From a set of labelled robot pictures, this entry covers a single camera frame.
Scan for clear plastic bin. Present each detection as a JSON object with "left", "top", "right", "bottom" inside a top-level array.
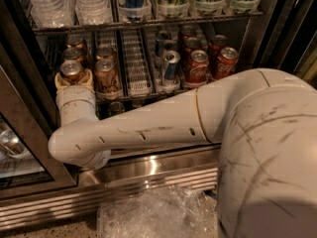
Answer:
[{"left": 97, "top": 186, "right": 218, "bottom": 238}]

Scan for top wire shelf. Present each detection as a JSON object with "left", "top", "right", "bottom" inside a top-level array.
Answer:
[{"left": 32, "top": 10, "right": 264, "bottom": 35}]

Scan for front blue silver can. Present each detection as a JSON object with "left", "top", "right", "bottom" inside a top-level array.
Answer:
[{"left": 161, "top": 51, "right": 180, "bottom": 85}]

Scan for glass fridge door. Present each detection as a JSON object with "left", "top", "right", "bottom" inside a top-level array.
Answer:
[
  {"left": 253, "top": 0, "right": 317, "bottom": 88},
  {"left": 0, "top": 40, "right": 79, "bottom": 200}
]

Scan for back left red cola can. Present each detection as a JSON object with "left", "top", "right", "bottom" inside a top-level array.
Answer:
[{"left": 178, "top": 25, "right": 197, "bottom": 44}]

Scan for front left red cola can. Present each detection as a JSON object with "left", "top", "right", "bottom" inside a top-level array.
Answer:
[{"left": 184, "top": 50, "right": 209, "bottom": 83}]

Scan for left glass fridge door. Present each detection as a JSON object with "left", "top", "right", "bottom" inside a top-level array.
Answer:
[{"left": 0, "top": 40, "right": 79, "bottom": 200}]

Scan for second-row orange can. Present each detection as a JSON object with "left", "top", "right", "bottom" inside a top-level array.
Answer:
[
  {"left": 96, "top": 47, "right": 116, "bottom": 60},
  {"left": 94, "top": 59, "right": 121, "bottom": 93}
]

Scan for back second-row orange can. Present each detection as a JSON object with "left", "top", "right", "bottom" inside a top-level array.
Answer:
[{"left": 96, "top": 47, "right": 116, "bottom": 60}]

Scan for middle left red cola can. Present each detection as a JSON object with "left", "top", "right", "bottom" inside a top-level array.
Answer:
[{"left": 182, "top": 38, "right": 202, "bottom": 62}]

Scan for right glass fridge door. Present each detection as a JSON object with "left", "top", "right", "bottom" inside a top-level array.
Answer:
[{"left": 253, "top": 0, "right": 317, "bottom": 88}]

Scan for steel fridge base grille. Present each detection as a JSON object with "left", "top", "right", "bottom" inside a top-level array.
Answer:
[{"left": 0, "top": 146, "right": 220, "bottom": 232}]

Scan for clear water bottles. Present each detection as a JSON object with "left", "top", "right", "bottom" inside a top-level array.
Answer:
[
  {"left": 75, "top": 0, "right": 113, "bottom": 25},
  {"left": 31, "top": 0, "right": 75, "bottom": 29}
]

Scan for front right red cola can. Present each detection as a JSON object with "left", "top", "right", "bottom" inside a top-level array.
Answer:
[{"left": 212, "top": 47, "right": 239, "bottom": 80}]

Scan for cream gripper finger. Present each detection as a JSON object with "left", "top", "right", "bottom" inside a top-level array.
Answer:
[
  {"left": 80, "top": 68, "right": 94, "bottom": 91},
  {"left": 54, "top": 72, "right": 68, "bottom": 92}
]

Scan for middle blue silver can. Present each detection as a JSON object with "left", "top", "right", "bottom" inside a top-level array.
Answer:
[{"left": 161, "top": 40, "right": 178, "bottom": 54}]

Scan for empty white can tray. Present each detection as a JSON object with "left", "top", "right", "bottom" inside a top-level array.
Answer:
[{"left": 121, "top": 29, "right": 153, "bottom": 91}]

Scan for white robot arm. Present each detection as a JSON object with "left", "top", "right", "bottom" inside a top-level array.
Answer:
[{"left": 49, "top": 68, "right": 317, "bottom": 238}]

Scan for wire shelf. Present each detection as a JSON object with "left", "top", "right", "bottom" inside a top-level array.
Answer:
[
  {"left": 96, "top": 81, "right": 208, "bottom": 103},
  {"left": 32, "top": 10, "right": 264, "bottom": 35}
]

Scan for blue silver can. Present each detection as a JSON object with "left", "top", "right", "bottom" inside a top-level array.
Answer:
[
  {"left": 161, "top": 40, "right": 178, "bottom": 54},
  {"left": 155, "top": 30, "right": 171, "bottom": 57},
  {"left": 161, "top": 51, "right": 180, "bottom": 85}
]

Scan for back right red cola can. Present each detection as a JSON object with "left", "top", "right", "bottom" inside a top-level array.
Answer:
[{"left": 207, "top": 35, "right": 228, "bottom": 62}]

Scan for middle wire shelf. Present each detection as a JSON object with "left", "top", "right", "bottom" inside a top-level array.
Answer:
[{"left": 96, "top": 81, "right": 208, "bottom": 103}]

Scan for can behind left door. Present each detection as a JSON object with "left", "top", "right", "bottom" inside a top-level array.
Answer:
[{"left": 0, "top": 129, "right": 30, "bottom": 159}]

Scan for right clear water bottles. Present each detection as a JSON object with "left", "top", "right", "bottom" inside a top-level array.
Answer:
[{"left": 75, "top": 0, "right": 113, "bottom": 25}]

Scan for back left blue pepsi can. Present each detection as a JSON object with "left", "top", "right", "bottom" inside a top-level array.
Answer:
[{"left": 132, "top": 99, "right": 146, "bottom": 108}]

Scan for front second-row orange can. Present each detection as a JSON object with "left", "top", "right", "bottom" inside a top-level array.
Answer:
[{"left": 94, "top": 59, "right": 121, "bottom": 93}]

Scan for back blue silver can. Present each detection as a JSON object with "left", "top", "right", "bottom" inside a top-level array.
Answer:
[{"left": 155, "top": 30, "right": 171, "bottom": 57}]

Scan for left clear water bottles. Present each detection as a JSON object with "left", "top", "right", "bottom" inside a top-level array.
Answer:
[{"left": 31, "top": 0, "right": 75, "bottom": 29}]

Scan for red cola can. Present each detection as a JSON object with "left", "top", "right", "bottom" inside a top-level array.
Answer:
[
  {"left": 182, "top": 38, "right": 202, "bottom": 62},
  {"left": 207, "top": 35, "right": 228, "bottom": 62},
  {"left": 178, "top": 25, "right": 197, "bottom": 44},
  {"left": 184, "top": 50, "right": 209, "bottom": 83},
  {"left": 212, "top": 47, "right": 239, "bottom": 80}
]

